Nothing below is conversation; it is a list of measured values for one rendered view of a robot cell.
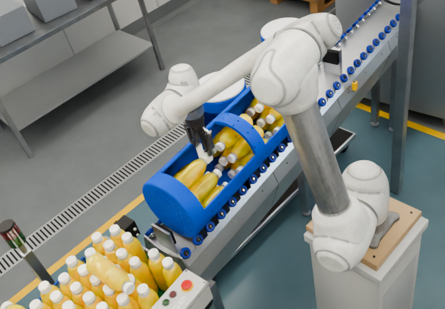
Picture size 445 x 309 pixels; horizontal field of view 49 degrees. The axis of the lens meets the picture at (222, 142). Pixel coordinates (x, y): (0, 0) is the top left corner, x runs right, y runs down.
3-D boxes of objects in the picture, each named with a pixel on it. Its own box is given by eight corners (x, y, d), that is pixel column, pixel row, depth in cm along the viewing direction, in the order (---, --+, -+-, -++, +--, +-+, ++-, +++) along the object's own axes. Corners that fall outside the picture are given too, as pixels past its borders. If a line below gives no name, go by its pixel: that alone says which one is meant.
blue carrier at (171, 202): (316, 120, 236) (315, 72, 217) (202, 249, 191) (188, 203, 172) (267, 102, 251) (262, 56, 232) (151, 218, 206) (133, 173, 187)
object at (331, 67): (342, 73, 264) (342, 48, 254) (338, 77, 262) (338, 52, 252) (326, 69, 269) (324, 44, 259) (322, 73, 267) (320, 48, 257)
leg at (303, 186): (312, 211, 315) (305, 139, 274) (308, 217, 312) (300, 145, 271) (304, 208, 318) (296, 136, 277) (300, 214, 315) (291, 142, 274)
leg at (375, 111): (380, 123, 365) (382, 51, 325) (377, 128, 362) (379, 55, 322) (373, 121, 369) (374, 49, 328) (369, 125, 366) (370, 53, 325)
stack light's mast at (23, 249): (36, 249, 186) (17, 222, 176) (22, 261, 183) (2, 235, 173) (27, 242, 190) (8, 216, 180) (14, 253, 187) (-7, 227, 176)
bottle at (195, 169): (177, 200, 191) (206, 169, 200) (183, 196, 185) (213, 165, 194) (165, 186, 191) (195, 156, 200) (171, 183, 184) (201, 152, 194)
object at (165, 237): (180, 249, 195) (173, 230, 187) (176, 254, 194) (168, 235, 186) (163, 239, 201) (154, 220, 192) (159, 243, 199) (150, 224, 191)
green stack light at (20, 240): (29, 239, 182) (23, 231, 179) (15, 251, 179) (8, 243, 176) (20, 232, 186) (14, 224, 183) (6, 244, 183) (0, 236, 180)
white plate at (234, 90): (199, 71, 271) (199, 73, 272) (187, 102, 251) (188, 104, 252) (247, 69, 264) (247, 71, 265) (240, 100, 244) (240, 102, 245)
